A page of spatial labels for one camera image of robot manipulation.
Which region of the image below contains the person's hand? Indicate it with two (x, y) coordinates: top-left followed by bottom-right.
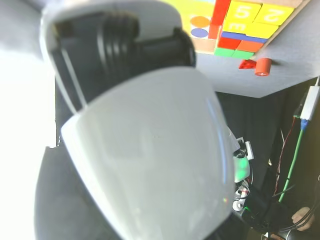
(291, 206), (316, 232)

